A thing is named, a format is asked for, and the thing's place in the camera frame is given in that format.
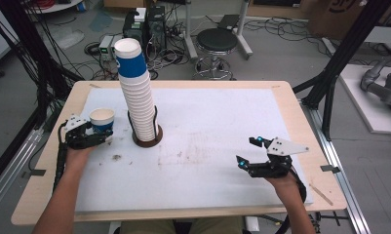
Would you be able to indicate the grey power supply box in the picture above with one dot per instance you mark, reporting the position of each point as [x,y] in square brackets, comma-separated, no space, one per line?
[105,48]

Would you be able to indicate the stack of white paper cups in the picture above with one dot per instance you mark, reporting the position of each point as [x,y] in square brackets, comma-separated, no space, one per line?
[137,97]

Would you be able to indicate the aluminium rail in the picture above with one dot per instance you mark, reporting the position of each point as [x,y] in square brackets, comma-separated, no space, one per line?
[345,182]
[11,169]

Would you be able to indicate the white platform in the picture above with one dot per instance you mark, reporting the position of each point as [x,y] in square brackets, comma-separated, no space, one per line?
[368,107]

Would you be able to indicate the thin wooden stick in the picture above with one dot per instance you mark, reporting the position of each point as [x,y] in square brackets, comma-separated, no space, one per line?
[321,194]

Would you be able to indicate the blue and white paper cup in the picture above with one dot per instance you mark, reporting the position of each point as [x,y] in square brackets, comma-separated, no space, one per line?
[102,117]

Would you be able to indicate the person's right hand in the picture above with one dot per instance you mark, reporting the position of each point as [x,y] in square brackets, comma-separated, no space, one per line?
[287,188]

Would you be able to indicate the black round stool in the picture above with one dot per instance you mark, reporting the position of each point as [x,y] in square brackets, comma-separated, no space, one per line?
[216,40]

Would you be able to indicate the cardboard box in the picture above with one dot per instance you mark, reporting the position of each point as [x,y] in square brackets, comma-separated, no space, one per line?
[329,19]

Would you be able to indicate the black metal frame post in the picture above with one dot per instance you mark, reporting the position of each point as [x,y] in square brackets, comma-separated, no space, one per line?
[342,55]
[30,55]

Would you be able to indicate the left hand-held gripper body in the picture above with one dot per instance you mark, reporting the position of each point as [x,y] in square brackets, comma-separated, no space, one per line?
[82,139]

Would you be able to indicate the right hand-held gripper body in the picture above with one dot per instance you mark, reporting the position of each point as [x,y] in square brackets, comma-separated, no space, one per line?
[274,169]

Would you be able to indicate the white metal stand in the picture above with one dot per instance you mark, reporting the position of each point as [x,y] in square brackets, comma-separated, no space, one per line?
[189,39]

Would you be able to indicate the white foam mat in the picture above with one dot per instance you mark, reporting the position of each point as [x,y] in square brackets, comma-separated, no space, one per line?
[209,136]

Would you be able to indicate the black computer tower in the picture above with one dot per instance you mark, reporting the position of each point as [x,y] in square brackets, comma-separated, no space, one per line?
[155,26]

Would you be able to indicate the person's left hand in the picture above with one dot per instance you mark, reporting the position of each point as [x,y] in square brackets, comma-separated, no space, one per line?
[77,157]

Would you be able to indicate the black tape piece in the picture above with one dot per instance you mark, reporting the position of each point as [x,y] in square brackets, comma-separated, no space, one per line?
[330,169]
[35,173]

